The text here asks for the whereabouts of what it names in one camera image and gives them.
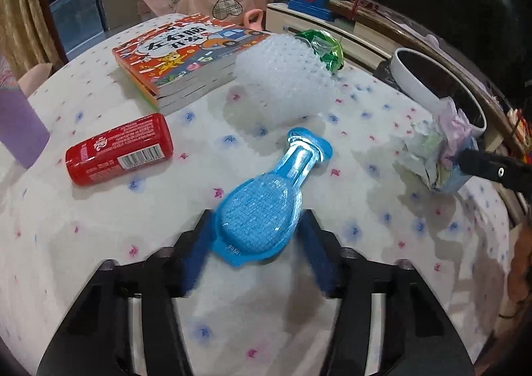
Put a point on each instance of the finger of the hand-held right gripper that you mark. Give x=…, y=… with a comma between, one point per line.
x=490, y=166

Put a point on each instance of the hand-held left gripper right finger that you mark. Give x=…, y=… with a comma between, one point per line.
x=320, y=255

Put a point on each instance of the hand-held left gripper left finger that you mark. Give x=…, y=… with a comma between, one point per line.
x=195, y=259

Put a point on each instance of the pastel wrappers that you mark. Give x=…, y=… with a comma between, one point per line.
x=432, y=151

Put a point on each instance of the blue blister pack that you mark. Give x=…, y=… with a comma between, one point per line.
x=257, y=209

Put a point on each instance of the white bowl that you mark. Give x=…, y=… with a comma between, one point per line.
x=411, y=85

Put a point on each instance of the black bin liner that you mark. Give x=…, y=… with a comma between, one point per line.
x=444, y=81

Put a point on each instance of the red can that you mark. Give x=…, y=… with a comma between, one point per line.
x=112, y=143

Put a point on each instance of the clear bubble wrap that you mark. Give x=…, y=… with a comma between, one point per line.
x=286, y=76

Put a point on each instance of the green foil wrapper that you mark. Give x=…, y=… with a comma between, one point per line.
x=328, y=50

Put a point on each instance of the stack of children's books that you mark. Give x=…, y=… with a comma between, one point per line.
x=178, y=52

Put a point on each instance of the purple bottle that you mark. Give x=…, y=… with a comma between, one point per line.
x=20, y=126

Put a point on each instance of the pink sofa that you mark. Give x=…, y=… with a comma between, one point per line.
x=35, y=79

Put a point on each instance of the blue toy machine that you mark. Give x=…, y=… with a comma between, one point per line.
x=307, y=2

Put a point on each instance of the pink kettlebell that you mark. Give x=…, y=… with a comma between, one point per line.
x=248, y=18

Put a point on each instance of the gold patterned curtain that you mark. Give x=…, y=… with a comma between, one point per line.
x=20, y=27

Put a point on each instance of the wooden framed glass door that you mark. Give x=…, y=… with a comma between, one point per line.
x=41, y=6

